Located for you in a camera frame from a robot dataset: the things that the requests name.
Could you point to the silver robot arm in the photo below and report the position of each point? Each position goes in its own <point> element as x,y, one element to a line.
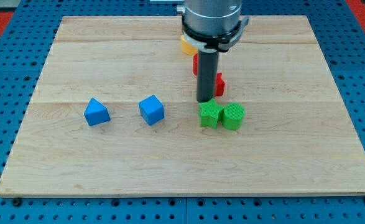
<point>212,25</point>

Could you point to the blue cube block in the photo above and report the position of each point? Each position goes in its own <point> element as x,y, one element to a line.
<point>152,110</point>

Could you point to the green star block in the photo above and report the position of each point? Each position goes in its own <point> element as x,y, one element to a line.
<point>210,113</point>

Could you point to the red block behind rod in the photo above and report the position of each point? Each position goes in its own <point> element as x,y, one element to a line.
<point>220,85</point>

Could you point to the green cylinder block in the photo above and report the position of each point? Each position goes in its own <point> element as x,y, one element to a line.
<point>233,115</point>

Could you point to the red block upper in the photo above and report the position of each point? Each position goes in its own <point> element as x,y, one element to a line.
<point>195,64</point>

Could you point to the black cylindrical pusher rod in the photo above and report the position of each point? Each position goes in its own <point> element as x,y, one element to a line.
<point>206,76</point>

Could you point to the yellow block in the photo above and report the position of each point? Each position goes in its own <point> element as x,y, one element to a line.
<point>186,47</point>

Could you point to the wooden board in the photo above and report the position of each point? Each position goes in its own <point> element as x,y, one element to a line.
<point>296,139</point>

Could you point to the blue triangular prism block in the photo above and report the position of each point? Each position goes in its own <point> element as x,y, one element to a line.
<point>96,113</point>

